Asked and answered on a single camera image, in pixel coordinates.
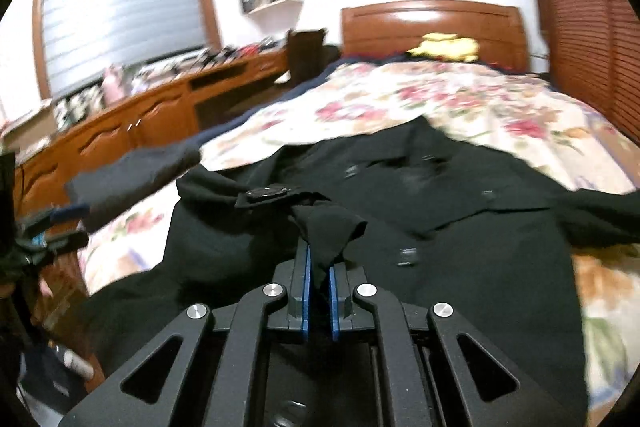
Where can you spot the yellow pikachu plush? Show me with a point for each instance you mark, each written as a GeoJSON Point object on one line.
{"type": "Point", "coordinates": [447, 48]}

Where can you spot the wooden louvered wardrobe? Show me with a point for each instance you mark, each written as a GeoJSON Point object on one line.
{"type": "Point", "coordinates": [594, 56]}

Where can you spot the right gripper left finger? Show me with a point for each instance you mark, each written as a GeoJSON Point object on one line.
{"type": "Point", "coordinates": [209, 367]}

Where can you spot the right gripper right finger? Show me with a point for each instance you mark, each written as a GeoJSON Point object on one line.
{"type": "Point", "coordinates": [431, 366]}

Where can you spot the dark wooden chair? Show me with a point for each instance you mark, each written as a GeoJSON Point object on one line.
{"type": "Point", "coordinates": [307, 54]}

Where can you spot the wooden bed headboard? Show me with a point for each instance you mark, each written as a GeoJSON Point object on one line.
{"type": "Point", "coordinates": [392, 28]}

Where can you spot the wooden desk with cabinets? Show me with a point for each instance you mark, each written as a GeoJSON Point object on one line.
{"type": "Point", "coordinates": [162, 115]}

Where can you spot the floral bed blanket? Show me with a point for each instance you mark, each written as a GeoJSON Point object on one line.
{"type": "Point", "coordinates": [563, 138]}

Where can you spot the dark grey folded garment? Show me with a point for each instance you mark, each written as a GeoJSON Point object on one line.
{"type": "Point", "coordinates": [110, 190]}

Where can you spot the black trench coat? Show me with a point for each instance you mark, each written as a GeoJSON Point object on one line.
{"type": "Point", "coordinates": [428, 218]}

